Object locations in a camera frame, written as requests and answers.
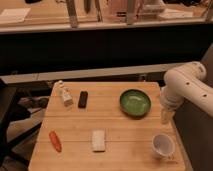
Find green ceramic bowl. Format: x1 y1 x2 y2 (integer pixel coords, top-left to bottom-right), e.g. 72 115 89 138
119 89 151 117

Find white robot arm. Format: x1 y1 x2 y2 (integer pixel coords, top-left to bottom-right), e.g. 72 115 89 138
159 61 213 124

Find white paper cup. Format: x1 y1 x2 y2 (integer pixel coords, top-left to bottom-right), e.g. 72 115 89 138
151 134 175 159

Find white sponge block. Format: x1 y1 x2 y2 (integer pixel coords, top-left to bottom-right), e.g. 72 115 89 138
92 130 106 152

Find black rectangular block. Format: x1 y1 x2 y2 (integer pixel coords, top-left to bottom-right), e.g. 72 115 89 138
78 91 88 108

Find orange toy carrot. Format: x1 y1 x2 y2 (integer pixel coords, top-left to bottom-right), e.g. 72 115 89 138
49 131 62 152

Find white paper sheet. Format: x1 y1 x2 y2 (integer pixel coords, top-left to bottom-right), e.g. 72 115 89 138
0 8 30 24

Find metal frame post right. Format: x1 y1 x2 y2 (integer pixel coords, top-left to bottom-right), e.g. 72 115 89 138
126 0 136 25

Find metal frame post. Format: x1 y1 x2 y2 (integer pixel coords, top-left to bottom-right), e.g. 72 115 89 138
126 0 136 25
66 0 78 28

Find metal frame post left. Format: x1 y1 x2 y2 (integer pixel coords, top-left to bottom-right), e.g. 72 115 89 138
66 0 78 28

